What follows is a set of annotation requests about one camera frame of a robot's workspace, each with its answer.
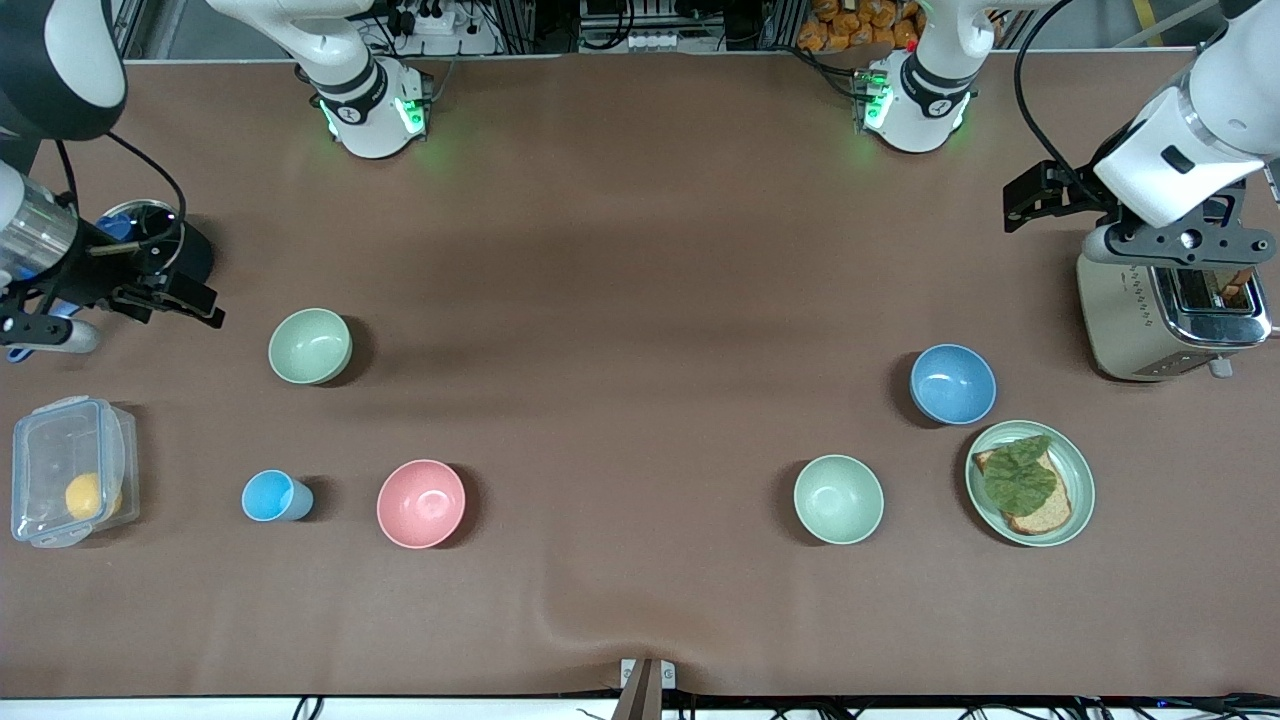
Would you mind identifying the brown bread slice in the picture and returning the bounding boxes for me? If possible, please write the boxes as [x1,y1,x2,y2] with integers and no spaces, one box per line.
[973,445,1073,536]

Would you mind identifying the black saucepan blue handle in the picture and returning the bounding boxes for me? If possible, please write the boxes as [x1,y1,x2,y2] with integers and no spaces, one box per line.
[5,198,214,363]

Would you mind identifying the blue bowl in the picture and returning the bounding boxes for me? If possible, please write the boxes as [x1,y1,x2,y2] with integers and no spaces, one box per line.
[910,344,998,426]

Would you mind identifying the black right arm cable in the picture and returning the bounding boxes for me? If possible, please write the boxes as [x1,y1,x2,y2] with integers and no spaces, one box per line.
[55,130,189,273]

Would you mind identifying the pale green bowl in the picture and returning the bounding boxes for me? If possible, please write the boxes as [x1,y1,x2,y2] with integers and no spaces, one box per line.
[268,308,353,386]
[794,455,885,546]

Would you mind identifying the beige metal toaster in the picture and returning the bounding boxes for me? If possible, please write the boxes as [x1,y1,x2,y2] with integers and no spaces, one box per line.
[1076,250,1276,383]

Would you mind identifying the green lettuce leaf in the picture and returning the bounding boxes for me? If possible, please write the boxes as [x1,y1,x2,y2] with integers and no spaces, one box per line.
[984,434,1059,518]

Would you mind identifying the glass lid blue knob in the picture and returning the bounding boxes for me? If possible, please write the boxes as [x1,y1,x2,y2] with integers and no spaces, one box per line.
[98,199,187,253]

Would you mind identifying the yellow lemon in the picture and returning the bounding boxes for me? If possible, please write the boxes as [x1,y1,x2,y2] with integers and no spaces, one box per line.
[65,472,123,521]

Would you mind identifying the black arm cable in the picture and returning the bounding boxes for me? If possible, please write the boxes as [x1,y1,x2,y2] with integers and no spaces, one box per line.
[1013,0,1231,206]
[55,130,189,273]

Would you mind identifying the metal bracket at table edge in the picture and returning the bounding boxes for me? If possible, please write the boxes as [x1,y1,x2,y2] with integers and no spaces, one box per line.
[612,657,677,720]

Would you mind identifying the pink bowl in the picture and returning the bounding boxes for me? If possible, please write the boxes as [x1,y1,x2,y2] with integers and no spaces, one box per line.
[377,459,467,550]

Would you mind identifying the clear plastic lidded container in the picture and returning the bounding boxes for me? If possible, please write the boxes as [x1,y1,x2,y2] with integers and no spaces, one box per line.
[10,396,140,549]

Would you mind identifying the pale green plate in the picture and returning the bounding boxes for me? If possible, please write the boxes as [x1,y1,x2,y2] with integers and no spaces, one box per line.
[965,419,1096,548]

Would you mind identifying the orange snack bags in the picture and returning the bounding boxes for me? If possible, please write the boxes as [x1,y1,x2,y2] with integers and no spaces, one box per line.
[797,0,926,53]

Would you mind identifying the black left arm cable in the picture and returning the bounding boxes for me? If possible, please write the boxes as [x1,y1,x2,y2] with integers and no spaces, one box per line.
[1013,0,1231,206]

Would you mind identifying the light blue cup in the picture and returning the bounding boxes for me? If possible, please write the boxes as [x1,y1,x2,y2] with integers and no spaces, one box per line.
[241,469,314,523]

